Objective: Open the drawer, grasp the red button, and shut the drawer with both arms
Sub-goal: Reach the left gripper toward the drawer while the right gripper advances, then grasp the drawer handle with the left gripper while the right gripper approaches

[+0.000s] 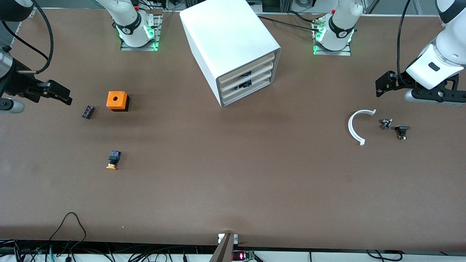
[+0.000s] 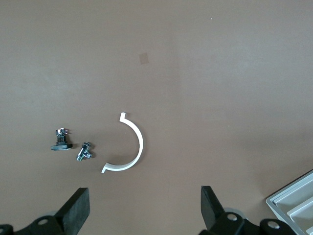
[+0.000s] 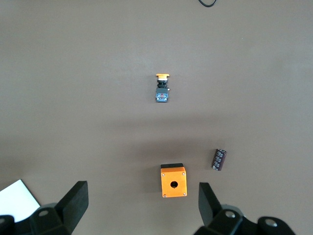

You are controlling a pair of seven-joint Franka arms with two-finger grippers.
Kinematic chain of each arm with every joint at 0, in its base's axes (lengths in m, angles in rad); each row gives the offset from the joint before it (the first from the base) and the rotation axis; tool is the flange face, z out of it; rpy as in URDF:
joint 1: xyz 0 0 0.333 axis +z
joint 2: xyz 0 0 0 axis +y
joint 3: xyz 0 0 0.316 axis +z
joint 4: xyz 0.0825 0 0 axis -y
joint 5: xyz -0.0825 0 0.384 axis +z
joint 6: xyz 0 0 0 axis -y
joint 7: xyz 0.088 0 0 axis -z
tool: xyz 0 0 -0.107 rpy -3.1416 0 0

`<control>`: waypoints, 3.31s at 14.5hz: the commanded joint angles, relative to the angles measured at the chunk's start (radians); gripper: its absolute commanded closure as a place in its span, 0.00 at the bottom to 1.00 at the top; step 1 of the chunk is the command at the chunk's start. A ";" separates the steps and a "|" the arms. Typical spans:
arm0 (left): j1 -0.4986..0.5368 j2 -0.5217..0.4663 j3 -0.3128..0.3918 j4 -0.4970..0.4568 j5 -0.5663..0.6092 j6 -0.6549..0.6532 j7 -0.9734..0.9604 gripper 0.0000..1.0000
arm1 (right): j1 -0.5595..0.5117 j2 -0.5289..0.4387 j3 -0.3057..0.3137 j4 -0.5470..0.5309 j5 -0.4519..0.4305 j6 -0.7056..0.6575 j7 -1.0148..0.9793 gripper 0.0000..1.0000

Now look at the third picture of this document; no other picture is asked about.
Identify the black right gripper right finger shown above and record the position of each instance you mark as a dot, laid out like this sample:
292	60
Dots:
210	208

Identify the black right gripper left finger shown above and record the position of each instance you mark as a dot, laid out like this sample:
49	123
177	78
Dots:
71	205

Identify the white drawer cabinet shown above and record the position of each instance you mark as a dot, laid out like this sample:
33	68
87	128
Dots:
14	198

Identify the yellow mushroom push button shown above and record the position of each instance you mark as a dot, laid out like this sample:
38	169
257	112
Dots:
162	95

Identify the small black circuit module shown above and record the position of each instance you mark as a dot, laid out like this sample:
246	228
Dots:
219	159

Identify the orange button enclosure box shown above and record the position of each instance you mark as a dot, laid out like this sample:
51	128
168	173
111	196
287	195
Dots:
168	187

